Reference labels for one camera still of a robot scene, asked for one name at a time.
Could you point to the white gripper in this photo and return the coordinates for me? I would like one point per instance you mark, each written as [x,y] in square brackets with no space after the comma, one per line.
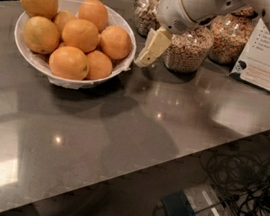
[169,13]

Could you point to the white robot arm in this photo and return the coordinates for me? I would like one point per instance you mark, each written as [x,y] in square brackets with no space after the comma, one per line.
[203,11]

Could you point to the white bowl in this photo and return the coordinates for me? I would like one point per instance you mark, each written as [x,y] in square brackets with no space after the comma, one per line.
[116,17]

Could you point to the glass cereal jar left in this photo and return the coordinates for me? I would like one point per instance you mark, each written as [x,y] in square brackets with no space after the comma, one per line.
[145,16]

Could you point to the glass cereal jar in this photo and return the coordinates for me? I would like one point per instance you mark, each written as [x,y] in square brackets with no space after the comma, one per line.
[145,16]
[231,33]
[187,51]

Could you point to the glass cereal jar middle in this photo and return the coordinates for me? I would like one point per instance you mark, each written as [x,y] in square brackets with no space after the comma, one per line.
[187,51]

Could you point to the orange back top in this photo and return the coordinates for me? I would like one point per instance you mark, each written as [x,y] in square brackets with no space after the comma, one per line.
[94,11]

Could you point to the glass cereal jar right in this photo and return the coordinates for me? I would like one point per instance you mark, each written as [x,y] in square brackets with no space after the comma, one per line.
[231,33]

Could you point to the small orange behind centre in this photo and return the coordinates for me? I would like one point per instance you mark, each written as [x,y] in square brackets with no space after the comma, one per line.
[61,19]

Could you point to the white allergens sign card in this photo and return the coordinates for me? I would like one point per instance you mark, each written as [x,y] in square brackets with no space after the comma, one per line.
[253,65]

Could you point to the orange left yellowish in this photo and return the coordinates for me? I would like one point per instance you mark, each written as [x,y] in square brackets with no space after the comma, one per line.
[41,35]

